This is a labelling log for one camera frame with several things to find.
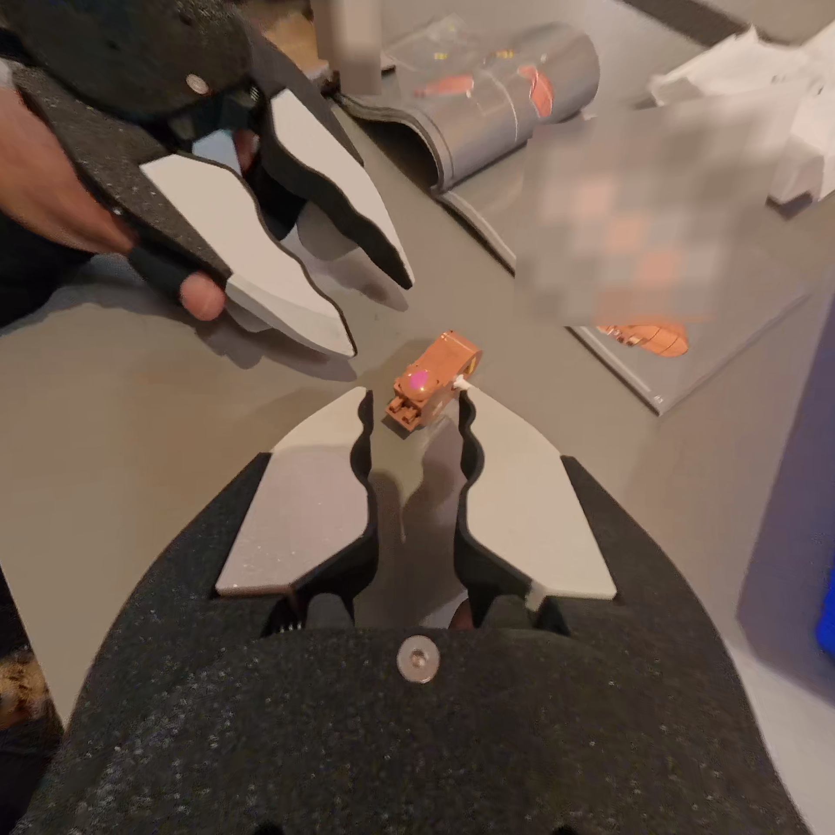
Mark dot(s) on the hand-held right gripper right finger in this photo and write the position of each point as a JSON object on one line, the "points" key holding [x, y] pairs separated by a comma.
{"points": [[535, 509]]}

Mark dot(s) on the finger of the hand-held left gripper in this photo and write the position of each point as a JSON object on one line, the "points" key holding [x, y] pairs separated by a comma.
{"points": [[326, 170], [248, 255]]}

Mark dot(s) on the round brown brick assembly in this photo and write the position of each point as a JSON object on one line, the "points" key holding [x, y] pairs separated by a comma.
{"points": [[431, 379]]}

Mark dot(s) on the person's left hand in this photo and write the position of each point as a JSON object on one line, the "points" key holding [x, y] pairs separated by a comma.
{"points": [[52, 183]]}

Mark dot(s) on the row of blue plastic bins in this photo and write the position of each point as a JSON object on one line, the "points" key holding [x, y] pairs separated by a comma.
{"points": [[826, 613]]}

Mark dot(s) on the grey instruction booklet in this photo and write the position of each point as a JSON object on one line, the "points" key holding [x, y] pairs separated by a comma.
{"points": [[509, 91]]}

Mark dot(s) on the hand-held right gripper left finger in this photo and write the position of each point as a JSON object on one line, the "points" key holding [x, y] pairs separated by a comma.
{"points": [[300, 509]]}

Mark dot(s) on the grey desk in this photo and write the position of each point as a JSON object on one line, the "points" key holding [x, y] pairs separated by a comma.
{"points": [[157, 431]]}

